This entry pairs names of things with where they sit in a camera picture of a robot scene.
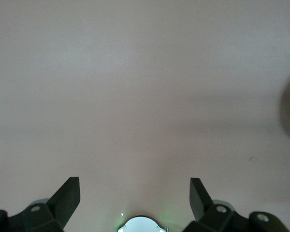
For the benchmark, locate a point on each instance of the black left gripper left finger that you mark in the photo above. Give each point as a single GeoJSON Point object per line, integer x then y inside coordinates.
{"type": "Point", "coordinates": [62, 205]}

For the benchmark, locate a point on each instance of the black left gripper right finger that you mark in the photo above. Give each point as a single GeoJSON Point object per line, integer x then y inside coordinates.
{"type": "Point", "coordinates": [203, 210]}

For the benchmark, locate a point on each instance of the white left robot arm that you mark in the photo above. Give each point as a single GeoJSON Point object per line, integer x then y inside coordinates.
{"type": "Point", "coordinates": [141, 224]}

